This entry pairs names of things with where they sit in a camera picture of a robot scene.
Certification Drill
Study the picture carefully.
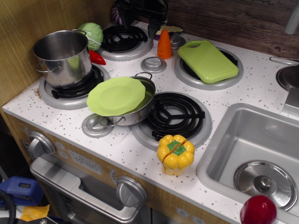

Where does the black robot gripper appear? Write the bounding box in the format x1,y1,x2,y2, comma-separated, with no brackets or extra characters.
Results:
114,0,168,38

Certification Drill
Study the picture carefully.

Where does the orange toy carrot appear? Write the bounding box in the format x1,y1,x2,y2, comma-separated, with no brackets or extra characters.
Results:
157,29,172,59

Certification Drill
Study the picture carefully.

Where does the green plastic cutting board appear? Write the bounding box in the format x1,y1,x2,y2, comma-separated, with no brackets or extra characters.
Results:
178,40,239,84

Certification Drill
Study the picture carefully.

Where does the purple toy onion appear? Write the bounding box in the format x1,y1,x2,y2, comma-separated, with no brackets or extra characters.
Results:
111,6,122,25

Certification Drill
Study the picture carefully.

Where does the back left black burner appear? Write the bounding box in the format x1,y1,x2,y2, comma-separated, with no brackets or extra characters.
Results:
101,26,148,52

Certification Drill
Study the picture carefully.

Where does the black burner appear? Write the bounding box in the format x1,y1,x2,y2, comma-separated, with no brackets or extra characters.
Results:
101,26,148,52
146,92,206,141
51,65,105,99
181,48,238,80

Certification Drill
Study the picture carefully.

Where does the purple toy eggplant slice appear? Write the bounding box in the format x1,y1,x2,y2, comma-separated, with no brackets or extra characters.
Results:
154,25,184,40

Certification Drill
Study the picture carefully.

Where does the back grey stove knob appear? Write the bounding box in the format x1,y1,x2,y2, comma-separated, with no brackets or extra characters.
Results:
170,32,186,50

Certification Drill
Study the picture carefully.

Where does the grey stove knob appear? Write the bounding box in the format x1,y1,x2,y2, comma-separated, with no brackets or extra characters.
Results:
141,56,167,74
170,32,186,50
82,114,114,138

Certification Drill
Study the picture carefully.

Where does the centre grey stove knob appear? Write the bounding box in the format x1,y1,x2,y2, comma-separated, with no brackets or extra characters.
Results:
141,56,167,74

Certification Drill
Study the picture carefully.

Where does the green toy cabbage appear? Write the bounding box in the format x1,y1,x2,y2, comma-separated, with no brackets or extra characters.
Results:
77,22,104,51

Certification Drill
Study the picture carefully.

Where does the red toy chili pepper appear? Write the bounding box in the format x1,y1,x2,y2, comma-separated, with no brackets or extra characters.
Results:
89,50,106,65

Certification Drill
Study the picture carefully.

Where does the back right black burner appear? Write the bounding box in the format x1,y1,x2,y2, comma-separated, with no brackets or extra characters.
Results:
181,48,238,80

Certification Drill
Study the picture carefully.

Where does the light green plastic plate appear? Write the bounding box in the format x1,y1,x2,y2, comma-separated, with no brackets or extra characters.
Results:
86,77,145,117

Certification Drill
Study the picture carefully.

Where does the tall steel stock pot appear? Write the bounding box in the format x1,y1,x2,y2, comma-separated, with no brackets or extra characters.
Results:
33,30,93,88

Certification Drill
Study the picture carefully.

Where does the shallow steel pan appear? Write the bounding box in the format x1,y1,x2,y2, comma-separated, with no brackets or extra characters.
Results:
99,71,156,127

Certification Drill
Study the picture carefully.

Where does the front right black burner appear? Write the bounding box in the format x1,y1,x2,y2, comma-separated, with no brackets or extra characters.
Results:
146,92,206,141

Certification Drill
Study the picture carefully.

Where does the front left black burner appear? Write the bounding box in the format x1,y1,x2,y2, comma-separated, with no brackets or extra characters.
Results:
51,65,105,99

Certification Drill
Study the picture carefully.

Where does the front grey stove knob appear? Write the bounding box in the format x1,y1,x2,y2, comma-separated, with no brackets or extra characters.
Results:
82,114,114,138

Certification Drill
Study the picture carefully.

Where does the yellow toy bell pepper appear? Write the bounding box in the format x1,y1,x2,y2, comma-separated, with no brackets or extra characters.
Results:
157,135,195,176

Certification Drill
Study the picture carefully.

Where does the grey toy faucet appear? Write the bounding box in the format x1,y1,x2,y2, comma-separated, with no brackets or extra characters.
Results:
285,4,299,35

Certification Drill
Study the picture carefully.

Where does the grey sink basin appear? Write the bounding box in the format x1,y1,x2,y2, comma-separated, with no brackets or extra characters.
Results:
197,103,299,224

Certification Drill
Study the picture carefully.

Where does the steel pan at right edge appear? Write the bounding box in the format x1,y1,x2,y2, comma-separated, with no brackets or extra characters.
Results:
270,56,299,91

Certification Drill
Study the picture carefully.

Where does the left oven dial knob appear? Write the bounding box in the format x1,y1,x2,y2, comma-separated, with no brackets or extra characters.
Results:
28,131,56,158

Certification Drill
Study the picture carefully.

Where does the oven dial knob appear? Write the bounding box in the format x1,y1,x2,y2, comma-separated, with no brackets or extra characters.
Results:
28,131,56,158
116,175,148,208

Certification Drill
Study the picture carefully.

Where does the right oven dial knob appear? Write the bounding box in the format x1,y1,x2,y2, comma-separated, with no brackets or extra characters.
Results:
116,175,148,208

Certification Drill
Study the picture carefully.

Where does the steel pot lid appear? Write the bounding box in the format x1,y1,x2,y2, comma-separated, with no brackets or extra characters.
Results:
234,160,298,211

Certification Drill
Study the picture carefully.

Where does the blue plastic device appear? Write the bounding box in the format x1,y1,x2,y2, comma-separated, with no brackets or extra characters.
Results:
0,176,43,206

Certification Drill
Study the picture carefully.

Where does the red toy apple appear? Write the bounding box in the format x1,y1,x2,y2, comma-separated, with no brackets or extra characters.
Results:
240,195,277,224

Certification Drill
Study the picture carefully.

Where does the yellow cloth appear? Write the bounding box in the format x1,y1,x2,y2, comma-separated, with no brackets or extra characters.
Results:
20,204,50,222

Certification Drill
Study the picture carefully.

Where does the grey oven door handle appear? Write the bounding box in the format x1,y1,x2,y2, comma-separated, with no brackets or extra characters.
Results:
30,158,143,224

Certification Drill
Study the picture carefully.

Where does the black cable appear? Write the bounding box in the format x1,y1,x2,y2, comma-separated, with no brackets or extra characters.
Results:
0,189,17,224

